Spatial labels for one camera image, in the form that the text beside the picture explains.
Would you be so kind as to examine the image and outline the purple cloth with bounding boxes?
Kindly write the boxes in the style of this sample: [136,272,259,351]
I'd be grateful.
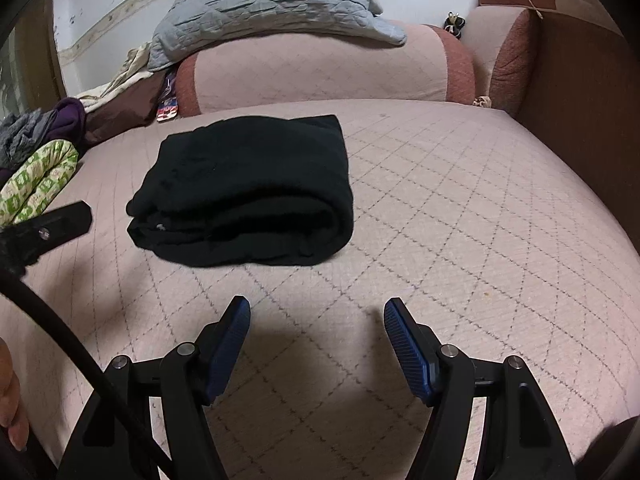
[0,97,87,186]

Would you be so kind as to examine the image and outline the cream cloth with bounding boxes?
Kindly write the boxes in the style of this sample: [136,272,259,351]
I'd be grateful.
[75,42,166,111]

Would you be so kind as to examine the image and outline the colourful printed packet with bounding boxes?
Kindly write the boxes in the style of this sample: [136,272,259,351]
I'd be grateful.
[156,72,181,123]

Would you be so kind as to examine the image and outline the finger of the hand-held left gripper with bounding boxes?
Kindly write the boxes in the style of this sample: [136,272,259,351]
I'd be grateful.
[0,200,93,276]

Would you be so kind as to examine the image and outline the pink bolster cushion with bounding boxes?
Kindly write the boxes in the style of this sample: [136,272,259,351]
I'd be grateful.
[176,21,477,117]

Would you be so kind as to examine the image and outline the person's left hand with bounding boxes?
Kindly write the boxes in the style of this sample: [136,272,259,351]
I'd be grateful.
[0,336,31,453]

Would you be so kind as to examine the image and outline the pink quilted sofa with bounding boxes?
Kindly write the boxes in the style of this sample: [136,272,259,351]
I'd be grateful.
[0,0,640,480]

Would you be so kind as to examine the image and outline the grey crumpled cloth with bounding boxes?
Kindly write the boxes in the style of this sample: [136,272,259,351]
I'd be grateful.
[0,109,58,168]

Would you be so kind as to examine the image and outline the green patterned cloth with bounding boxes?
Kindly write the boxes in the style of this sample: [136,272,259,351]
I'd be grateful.
[0,140,81,228]

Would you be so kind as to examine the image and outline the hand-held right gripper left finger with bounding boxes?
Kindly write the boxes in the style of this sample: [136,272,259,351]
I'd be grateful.
[56,296,252,480]

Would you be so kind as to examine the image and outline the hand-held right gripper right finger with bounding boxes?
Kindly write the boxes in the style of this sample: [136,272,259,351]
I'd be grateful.
[383,297,577,480]

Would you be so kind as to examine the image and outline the pink and brown sofa cushion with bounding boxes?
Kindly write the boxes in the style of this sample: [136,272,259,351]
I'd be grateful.
[475,5,538,113]

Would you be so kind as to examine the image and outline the black pants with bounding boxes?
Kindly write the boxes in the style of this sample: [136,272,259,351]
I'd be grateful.
[125,114,355,268]

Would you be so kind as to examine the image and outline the grey quilted blanket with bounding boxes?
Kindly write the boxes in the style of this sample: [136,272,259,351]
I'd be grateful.
[147,0,408,72]

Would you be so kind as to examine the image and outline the small dark ornament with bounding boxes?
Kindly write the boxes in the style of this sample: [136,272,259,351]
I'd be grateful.
[442,10,468,38]

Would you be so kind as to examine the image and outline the black cable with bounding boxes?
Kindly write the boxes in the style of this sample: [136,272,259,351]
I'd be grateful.
[0,269,173,480]

